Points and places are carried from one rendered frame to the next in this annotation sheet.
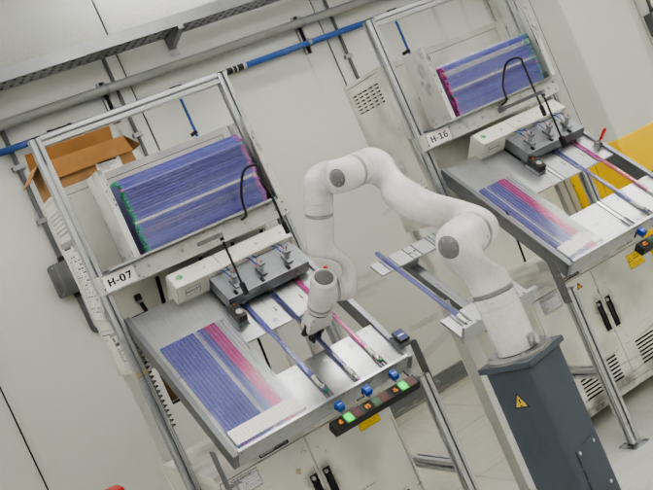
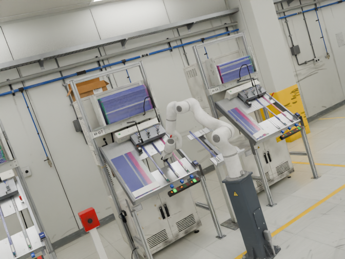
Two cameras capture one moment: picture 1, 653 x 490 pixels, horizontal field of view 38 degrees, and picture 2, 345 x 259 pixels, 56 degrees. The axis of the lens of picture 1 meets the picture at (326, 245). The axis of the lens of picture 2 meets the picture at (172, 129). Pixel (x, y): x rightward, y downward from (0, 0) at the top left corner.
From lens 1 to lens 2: 0.21 m
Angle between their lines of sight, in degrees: 4
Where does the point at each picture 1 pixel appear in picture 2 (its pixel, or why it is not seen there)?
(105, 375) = (90, 160)
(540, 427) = (241, 203)
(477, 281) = (225, 150)
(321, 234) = (171, 126)
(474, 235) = (225, 135)
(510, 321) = (235, 165)
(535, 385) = (241, 189)
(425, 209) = (209, 123)
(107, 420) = (89, 176)
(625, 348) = (271, 169)
